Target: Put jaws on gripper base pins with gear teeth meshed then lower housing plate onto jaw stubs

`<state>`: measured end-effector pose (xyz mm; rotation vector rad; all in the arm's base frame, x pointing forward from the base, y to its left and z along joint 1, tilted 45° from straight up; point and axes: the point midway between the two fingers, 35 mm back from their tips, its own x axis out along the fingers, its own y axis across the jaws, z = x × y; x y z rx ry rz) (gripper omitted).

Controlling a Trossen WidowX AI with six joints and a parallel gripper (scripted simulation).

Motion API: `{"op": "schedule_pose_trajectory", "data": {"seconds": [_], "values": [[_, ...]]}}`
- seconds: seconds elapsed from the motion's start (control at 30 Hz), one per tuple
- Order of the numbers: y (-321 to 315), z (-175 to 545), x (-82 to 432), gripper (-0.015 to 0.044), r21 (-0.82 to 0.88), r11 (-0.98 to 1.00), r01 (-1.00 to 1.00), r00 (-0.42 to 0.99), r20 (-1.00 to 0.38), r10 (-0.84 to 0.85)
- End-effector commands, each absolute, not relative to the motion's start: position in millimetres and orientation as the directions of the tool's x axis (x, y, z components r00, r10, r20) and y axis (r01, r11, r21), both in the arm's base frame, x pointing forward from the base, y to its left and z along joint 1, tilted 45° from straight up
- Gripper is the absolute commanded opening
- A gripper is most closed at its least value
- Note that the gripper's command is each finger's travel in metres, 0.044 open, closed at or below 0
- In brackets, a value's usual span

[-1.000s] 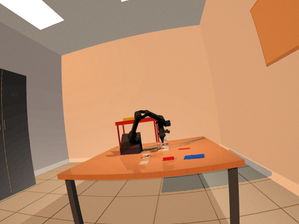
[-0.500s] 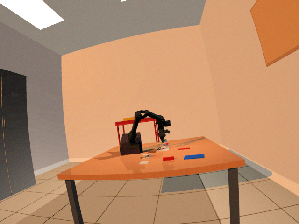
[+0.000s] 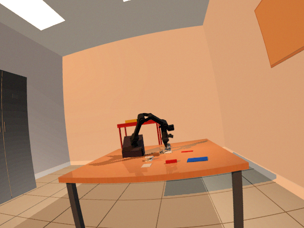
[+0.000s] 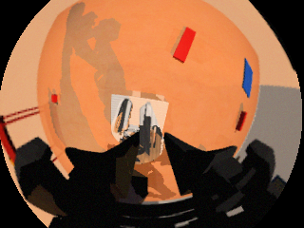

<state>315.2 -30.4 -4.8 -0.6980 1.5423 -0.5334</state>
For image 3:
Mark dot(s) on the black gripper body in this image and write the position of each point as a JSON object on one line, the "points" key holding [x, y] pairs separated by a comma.
{"points": [[164, 136]]}

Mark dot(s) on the blue flat rectangular plate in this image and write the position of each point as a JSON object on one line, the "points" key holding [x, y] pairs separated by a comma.
{"points": [[197, 159]]}

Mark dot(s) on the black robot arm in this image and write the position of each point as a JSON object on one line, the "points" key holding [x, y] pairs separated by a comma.
{"points": [[141, 119]]}

